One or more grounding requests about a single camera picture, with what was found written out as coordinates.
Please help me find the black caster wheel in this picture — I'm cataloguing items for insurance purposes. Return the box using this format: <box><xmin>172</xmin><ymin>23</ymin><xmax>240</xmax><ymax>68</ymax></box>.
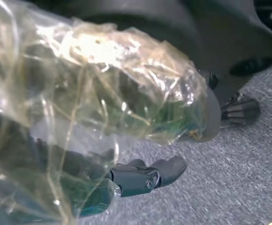
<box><xmin>221</xmin><ymin>92</ymin><xmax>261</xmax><ymax>128</ymax></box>

